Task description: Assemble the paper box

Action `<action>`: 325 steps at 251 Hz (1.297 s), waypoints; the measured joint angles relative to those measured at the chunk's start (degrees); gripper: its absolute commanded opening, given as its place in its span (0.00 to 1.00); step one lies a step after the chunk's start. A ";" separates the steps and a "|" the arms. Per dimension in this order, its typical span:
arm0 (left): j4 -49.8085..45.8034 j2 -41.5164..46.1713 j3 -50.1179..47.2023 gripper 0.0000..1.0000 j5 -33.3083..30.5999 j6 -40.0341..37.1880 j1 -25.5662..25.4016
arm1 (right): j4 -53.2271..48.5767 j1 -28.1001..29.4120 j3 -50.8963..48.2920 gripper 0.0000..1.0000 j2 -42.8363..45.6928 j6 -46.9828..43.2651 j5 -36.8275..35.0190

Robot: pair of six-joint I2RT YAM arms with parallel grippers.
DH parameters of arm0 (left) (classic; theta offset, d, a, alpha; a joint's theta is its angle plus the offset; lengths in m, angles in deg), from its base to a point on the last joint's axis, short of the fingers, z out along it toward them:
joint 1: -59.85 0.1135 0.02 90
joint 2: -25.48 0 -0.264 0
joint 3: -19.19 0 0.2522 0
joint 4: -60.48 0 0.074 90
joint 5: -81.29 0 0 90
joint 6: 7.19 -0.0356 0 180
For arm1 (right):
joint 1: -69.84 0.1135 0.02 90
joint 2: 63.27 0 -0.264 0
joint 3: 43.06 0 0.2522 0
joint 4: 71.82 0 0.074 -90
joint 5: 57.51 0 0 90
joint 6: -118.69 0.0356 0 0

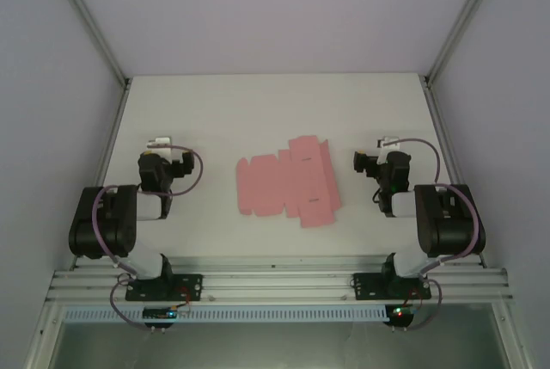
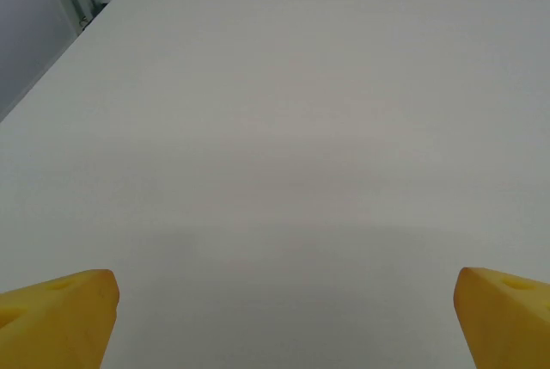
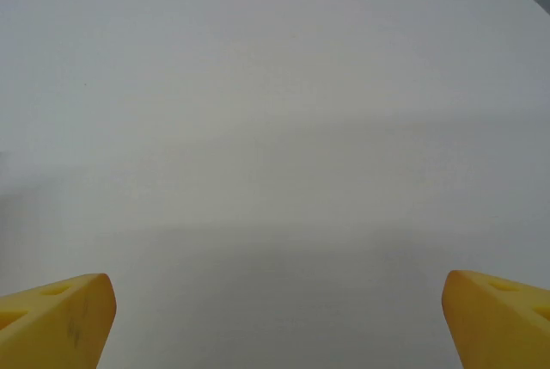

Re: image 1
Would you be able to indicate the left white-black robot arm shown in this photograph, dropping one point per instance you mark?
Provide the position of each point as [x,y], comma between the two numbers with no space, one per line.
[107,231]

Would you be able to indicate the aluminium frame post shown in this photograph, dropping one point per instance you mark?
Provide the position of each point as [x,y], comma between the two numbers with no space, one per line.
[86,16]
[464,16]

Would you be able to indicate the aluminium table side rail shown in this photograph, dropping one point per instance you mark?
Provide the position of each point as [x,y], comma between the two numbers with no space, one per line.
[105,162]
[440,128]

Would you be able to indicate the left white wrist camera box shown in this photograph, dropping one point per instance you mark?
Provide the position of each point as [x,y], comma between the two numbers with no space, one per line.
[161,143]

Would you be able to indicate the pink paper box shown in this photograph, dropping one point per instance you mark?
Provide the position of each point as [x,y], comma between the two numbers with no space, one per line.
[266,188]

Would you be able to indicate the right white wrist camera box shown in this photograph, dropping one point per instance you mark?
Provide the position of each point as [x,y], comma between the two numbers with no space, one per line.
[389,149]

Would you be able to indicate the small circuit board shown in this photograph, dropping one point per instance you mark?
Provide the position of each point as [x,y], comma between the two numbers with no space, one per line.
[401,312]
[163,312]

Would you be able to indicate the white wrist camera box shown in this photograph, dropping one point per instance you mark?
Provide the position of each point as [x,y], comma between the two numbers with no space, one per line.
[161,143]
[389,149]

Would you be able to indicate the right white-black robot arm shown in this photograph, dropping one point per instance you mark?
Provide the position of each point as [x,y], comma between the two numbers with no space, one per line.
[451,231]

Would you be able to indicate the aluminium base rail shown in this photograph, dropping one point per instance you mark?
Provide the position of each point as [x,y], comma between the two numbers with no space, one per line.
[275,283]

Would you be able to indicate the aluminium lower frame bar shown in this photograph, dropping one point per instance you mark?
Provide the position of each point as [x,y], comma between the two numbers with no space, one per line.
[517,343]
[43,334]

